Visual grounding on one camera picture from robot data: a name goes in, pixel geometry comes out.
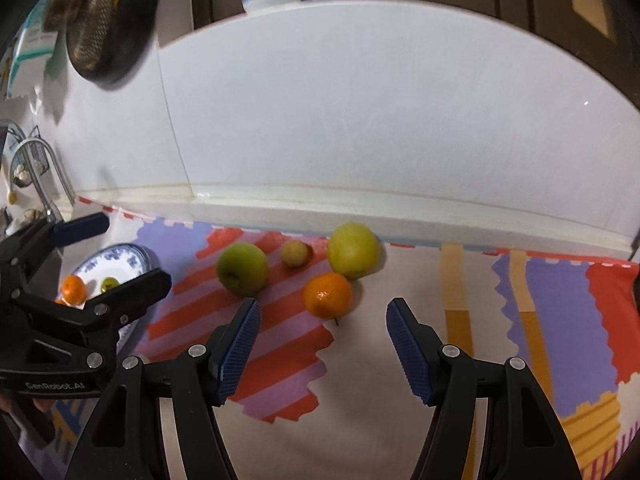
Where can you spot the colourful patterned mat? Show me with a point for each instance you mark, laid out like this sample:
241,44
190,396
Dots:
375,410

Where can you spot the green apple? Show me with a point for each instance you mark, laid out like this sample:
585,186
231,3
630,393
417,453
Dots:
242,269

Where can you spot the teal and white tissue package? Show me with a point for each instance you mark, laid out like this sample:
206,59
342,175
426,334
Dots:
32,55

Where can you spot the small green tangerine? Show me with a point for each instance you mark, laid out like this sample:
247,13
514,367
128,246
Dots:
109,285

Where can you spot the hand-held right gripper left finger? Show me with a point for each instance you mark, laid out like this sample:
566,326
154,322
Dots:
240,350

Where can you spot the black frying pan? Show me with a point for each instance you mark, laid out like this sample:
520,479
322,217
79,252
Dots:
140,20

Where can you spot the chrome gooseneck faucet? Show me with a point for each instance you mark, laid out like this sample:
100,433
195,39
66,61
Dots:
50,157

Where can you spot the small brass pan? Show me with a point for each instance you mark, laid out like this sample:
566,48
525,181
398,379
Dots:
67,0

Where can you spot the yellow-green apple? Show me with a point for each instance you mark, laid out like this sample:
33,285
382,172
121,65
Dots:
354,251

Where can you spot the large orange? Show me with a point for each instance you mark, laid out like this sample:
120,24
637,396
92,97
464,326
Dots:
73,289

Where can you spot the small yellowish fruit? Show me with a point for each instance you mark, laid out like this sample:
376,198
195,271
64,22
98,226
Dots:
295,253

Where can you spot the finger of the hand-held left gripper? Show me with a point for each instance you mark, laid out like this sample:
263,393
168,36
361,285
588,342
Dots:
140,290
80,227

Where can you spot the brass mesh strainer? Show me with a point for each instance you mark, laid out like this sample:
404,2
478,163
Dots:
95,20

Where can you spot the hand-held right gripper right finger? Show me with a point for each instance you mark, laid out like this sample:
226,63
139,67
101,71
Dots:
410,350

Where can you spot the blue patterned white plate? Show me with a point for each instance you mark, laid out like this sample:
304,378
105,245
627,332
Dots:
120,260

